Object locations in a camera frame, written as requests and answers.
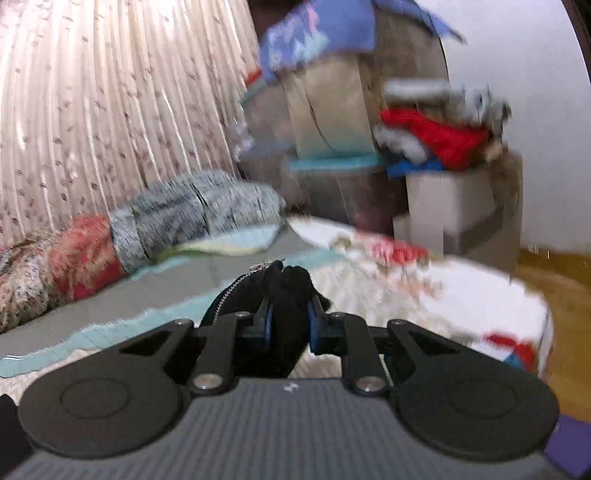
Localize blue printed cloth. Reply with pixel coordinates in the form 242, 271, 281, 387
257, 0, 468, 85

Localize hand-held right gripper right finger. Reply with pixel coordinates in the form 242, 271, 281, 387
307, 295, 465, 397

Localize white floral mattress cover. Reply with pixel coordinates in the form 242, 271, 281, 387
286, 216, 556, 386

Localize storage bin with teal lid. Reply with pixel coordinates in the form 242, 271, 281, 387
281, 154, 409, 234

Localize patterned zigzag bedsheet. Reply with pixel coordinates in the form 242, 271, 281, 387
0, 225, 356, 404

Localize pale yellow cloth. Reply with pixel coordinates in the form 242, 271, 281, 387
154, 237, 278, 261

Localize beige leaf print curtain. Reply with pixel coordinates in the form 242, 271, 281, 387
0, 0, 262, 252

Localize black pants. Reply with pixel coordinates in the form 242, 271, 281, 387
198, 260, 334, 380

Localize red and blue floral quilt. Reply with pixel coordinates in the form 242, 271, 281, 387
0, 170, 288, 334

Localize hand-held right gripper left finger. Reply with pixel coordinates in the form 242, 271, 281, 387
117, 295, 274, 398

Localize cardboard box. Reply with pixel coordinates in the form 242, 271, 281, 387
392, 151, 525, 274

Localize purple cloth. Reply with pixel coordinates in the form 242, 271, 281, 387
544, 413, 591, 480

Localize red cloth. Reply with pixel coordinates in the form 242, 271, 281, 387
378, 107, 492, 172

